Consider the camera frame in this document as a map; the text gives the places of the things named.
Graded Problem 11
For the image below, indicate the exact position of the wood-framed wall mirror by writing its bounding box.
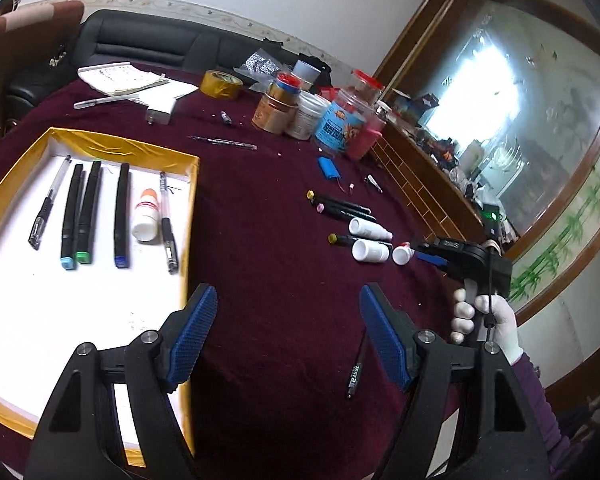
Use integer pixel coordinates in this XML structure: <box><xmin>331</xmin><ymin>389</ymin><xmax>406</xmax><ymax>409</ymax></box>
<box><xmin>375</xmin><ymin>0</ymin><xmax>600</xmax><ymax>321</ymax></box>

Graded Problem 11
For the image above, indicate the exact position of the black marker dark blue end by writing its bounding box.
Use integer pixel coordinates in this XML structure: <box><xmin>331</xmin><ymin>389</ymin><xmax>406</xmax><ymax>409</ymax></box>
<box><xmin>114</xmin><ymin>162</ymin><xmax>131</xmax><ymax>267</ymax></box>

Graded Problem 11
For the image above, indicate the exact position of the small white bottle orange cap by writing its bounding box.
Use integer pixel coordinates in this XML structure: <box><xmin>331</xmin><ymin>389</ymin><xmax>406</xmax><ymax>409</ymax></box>
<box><xmin>131</xmin><ymin>189</ymin><xmax>160</xmax><ymax>243</ymax></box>

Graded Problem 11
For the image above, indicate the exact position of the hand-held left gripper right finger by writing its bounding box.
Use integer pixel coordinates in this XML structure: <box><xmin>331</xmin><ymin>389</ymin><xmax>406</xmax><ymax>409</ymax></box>
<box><xmin>359</xmin><ymin>282</ymin><xmax>553</xmax><ymax>480</ymax></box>

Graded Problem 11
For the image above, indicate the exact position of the white pen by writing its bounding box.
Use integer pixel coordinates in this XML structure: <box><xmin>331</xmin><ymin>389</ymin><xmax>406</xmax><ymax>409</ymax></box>
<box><xmin>73</xmin><ymin>95</ymin><xmax>127</xmax><ymax>110</ymax></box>

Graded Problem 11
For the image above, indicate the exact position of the black marker pink end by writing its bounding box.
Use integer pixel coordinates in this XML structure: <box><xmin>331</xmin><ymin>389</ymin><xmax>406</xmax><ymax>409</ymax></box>
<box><xmin>316</xmin><ymin>202</ymin><xmax>377</xmax><ymax>222</ymax></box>

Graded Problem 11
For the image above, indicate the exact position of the clear pen refill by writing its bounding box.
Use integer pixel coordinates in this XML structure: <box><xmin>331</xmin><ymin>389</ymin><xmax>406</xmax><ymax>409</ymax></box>
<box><xmin>189</xmin><ymin>135</ymin><xmax>258</xmax><ymax>151</ymax></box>

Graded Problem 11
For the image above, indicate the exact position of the silver foil bag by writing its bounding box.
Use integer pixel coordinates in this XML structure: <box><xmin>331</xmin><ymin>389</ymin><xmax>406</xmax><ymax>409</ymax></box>
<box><xmin>232</xmin><ymin>49</ymin><xmax>286</xmax><ymax>85</ymax></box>

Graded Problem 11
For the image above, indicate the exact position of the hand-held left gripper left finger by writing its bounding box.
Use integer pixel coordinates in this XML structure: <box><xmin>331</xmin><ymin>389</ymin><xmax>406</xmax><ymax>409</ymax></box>
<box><xmin>24</xmin><ymin>282</ymin><xmax>218</xmax><ymax>480</ymax></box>

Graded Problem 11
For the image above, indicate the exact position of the amber clear plastic jar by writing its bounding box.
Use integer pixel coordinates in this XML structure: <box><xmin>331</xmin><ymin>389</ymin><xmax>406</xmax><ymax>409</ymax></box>
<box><xmin>251</xmin><ymin>92</ymin><xmax>298</xmax><ymax>135</ymax></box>

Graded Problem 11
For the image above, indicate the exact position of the white paper sheet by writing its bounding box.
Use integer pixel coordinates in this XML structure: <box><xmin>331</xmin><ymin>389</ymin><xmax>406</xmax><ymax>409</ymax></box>
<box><xmin>125</xmin><ymin>77</ymin><xmax>201</xmax><ymax>108</ymax></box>

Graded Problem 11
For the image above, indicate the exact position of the black leather sofa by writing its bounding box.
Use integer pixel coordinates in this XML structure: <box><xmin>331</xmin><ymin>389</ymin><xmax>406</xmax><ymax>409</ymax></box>
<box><xmin>5</xmin><ymin>9</ymin><xmax>331</xmax><ymax>111</ymax></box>

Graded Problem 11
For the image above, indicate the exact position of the slim white plastic bottle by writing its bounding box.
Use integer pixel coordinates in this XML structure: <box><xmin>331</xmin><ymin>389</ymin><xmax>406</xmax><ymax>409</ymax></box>
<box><xmin>349</xmin><ymin>217</ymin><xmax>394</xmax><ymax>241</ymax></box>

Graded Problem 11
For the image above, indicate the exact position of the gold-rimmed white tray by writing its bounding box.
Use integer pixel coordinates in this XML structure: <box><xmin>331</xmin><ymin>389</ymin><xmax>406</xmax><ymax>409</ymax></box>
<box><xmin>0</xmin><ymin>127</ymin><xmax>201</xmax><ymax>468</ymax></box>

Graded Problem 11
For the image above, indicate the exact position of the black marker yellow end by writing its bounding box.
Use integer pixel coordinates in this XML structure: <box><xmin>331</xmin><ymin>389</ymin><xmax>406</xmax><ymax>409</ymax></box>
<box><xmin>306</xmin><ymin>190</ymin><xmax>372</xmax><ymax>212</ymax></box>

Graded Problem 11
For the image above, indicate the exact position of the wooden brick-pattern counter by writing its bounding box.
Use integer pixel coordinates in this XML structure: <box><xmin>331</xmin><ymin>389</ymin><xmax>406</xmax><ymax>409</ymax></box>
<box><xmin>370</xmin><ymin>120</ymin><xmax>486</xmax><ymax>241</ymax></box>

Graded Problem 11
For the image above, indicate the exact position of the white power adapter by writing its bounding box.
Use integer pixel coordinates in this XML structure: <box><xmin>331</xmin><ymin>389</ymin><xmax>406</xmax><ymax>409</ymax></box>
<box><xmin>146</xmin><ymin>97</ymin><xmax>178</xmax><ymax>125</ymax></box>

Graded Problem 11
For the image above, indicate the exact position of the green bamboo wall sticker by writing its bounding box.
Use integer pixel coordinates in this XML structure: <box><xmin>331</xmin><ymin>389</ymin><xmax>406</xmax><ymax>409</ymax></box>
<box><xmin>507</xmin><ymin>160</ymin><xmax>600</xmax><ymax>306</ymax></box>

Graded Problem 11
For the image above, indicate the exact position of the gold tape roll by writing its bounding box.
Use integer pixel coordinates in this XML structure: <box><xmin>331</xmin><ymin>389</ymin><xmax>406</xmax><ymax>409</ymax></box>
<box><xmin>200</xmin><ymin>70</ymin><xmax>244</xmax><ymax>98</ymax></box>

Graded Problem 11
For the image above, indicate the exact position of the white bottle red label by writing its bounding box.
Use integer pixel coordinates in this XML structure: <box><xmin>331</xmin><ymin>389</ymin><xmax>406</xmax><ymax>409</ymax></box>
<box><xmin>391</xmin><ymin>242</ymin><xmax>415</xmax><ymax>266</ymax></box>

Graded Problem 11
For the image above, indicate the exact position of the capped clear gel pen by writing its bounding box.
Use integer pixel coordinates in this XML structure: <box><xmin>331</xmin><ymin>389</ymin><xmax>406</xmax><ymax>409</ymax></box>
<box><xmin>159</xmin><ymin>171</ymin><xmax>180</xmax><ymax>275</ymax></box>

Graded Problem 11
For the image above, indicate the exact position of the blue battery pack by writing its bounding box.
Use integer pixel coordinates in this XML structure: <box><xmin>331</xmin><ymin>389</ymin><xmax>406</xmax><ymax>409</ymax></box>
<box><xmin>317</xmin><ymin>156</ymin><xmax>358</xmax><ymax>196</ymax></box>

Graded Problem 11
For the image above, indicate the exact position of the person's right forearm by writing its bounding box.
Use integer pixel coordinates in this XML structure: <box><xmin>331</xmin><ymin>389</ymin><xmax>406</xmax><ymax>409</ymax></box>
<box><xmin>507</xmin><ymin>352</ymin><xmax>578</xmax><ymax>480</ymax></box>

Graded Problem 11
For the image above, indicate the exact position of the clear gel pen black grip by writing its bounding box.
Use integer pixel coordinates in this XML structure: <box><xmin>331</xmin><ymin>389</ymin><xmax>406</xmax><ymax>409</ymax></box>
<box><xmin>28</xmin><ymin>155</ymin><xmax>72</xmax><ymax>251</ymax></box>

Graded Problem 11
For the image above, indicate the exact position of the brown sofa chair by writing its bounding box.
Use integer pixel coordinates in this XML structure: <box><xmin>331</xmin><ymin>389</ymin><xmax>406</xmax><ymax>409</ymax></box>
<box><xmin>0</xmin><ymin>0</ymin><xmax>86</xmax><ymax>128</ymax></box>

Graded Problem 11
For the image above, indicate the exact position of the clear jar blue cartoon label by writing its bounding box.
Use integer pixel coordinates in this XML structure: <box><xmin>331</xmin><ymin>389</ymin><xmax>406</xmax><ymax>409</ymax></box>
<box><xmin>312</xmin><ymin>70</ymin><xmax>385</xmax><ymax>158</ymax></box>

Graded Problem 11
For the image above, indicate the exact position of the clear jar red lid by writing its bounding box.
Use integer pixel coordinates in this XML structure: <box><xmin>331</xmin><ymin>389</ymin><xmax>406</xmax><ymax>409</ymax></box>
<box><xmin>267</xmin><ymin>71</ymin><xmax>302</xmax><ymax>107</ymax></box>

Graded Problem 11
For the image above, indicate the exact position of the white plastic tub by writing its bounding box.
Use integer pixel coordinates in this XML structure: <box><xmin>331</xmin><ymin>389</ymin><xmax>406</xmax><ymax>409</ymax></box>
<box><xmin>286</xmin><ymin>91</ymin><xmax>332</xmax><ymax>141</ymax></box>

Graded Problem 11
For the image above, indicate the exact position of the person's right hand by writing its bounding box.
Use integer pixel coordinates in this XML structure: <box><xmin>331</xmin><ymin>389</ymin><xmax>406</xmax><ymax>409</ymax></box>
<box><xmin>449</xmin><ymin>287</ymin><xmax>523</xmax><ymax>366</ymax></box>

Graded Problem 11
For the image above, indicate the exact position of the black marker green end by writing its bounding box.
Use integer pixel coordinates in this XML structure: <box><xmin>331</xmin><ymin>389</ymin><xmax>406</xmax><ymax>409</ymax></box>
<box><xmin>75</xmin><ymin>160</ymin><xmax>103</xmax><ymax>265</ymax></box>

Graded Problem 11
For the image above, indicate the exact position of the black marker light blue end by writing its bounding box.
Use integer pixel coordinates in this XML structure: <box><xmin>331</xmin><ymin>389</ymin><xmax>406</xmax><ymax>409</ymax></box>
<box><xmin>60</xmin><ymin>162</ymin><xmax>84</xmax><ymax>271</ymax></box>

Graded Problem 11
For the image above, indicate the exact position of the white notebook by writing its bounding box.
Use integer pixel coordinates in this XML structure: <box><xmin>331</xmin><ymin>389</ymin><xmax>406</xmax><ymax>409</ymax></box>
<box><xmin>77</xmin><ymin>62</ymin><xmax>170</xmax><ymax>97</ymax></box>

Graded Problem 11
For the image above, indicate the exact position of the maroon tablecloth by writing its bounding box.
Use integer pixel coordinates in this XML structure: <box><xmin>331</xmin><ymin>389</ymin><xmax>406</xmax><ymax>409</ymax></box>
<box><xmin>0</xmin><ymin>62</ymin><xmax>481</xmax><ymax>480</ymax></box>

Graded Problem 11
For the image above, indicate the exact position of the blue and white cup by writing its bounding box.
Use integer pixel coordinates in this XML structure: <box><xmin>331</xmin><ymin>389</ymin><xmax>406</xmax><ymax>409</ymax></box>
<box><xmin>292</xmin><ymin>58</ymin><xmax>321</xmax><ymax>93</ymax></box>

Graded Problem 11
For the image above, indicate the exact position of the white bottle ribbed cap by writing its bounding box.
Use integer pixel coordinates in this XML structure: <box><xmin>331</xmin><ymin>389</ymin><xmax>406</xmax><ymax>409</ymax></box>
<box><xmin>352</xmin><ymin>239</ymin><xmax>392</xmax><ymax>264</ymax></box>

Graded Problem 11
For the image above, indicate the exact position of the slim black pen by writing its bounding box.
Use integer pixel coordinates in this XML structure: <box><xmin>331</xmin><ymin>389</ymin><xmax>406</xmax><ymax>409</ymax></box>
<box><xmin>346</xmin><ymin>332</ymin><xmax>372</xmax><ymax>400</ymax></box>

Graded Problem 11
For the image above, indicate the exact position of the black cloth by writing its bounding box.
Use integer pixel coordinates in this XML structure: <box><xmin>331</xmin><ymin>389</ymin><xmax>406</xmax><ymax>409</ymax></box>
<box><xmin>295</xmin><ymin>52</ymin><xmax>333</xmax><ymax>88</ymax></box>

